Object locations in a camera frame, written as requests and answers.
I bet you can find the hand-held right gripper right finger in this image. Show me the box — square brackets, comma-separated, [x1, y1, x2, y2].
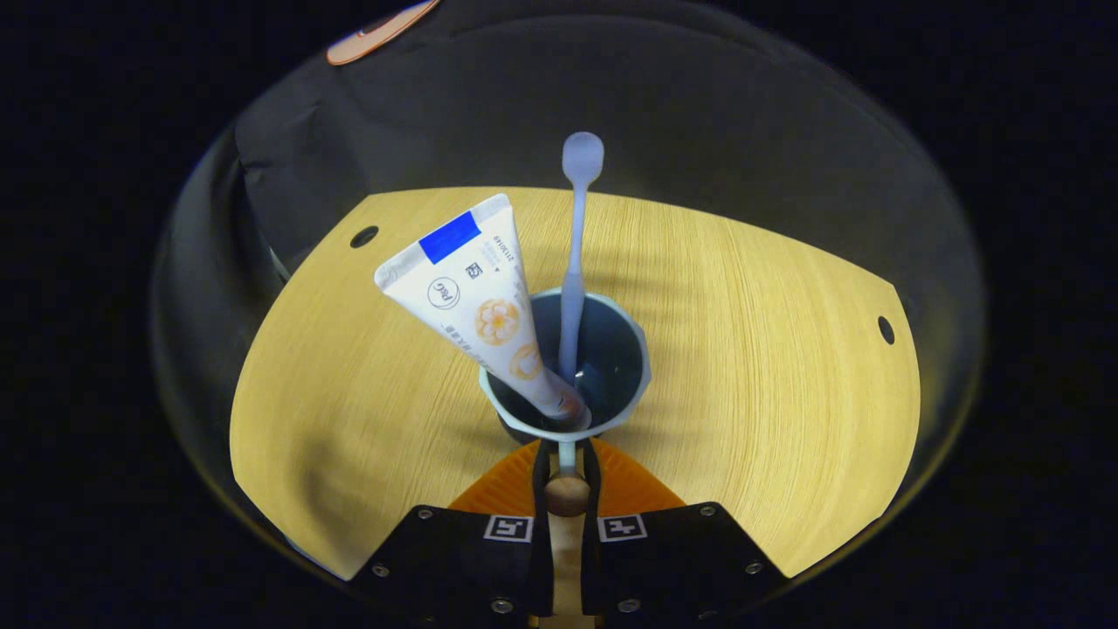
[581, 439, 791, 626]

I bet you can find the dark grey side curtain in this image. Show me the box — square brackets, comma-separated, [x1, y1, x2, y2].
[153, 122, 293, 499]

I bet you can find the black backdrop cloth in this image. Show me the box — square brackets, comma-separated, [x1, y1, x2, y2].
[234, 0, 983, 302]

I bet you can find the white toothpaste tube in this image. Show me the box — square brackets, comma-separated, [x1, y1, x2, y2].
[374, 193, 593, 431]

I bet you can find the blue cup with wooden handle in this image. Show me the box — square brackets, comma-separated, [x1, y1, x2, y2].
[479, 288, 652, 518]

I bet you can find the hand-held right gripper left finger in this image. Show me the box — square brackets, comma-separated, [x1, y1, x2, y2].
[349, 439, 556, 626]

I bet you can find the pale blue toothbrush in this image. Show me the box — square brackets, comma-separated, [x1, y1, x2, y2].
[559, 131, 605, 387]

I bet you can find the wooden desktop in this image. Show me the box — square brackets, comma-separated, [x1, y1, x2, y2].
[229, 185, 922, 583]

